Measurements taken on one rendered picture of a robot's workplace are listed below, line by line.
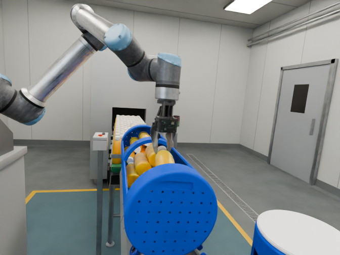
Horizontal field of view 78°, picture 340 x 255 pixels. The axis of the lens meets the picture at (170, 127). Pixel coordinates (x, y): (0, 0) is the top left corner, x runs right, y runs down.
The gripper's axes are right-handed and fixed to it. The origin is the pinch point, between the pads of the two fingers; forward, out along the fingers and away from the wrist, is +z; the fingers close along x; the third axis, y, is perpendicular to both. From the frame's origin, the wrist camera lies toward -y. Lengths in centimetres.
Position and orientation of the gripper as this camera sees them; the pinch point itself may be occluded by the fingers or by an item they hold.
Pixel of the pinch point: (161, 150)
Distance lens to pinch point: 84.9
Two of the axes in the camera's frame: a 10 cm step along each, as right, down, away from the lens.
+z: -0.8, 9.9, 1.4
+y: 2.3, 1.5, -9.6
